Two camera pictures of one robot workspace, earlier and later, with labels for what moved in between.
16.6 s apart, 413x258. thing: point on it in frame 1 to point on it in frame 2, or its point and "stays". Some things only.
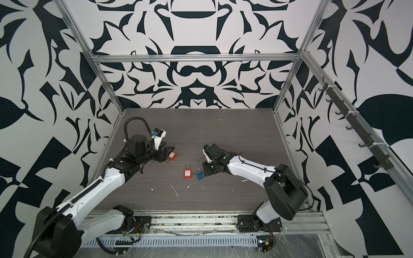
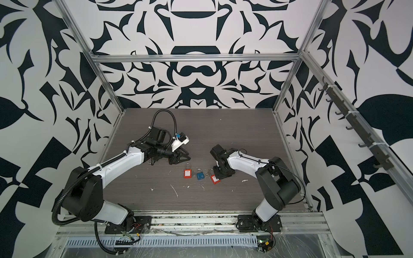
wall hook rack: (386, 163) stays
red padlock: (202, 161) to (213, 178)
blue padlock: (200, 176) stays
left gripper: (162, 154) to (177, 156)
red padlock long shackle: (187, 172) stays
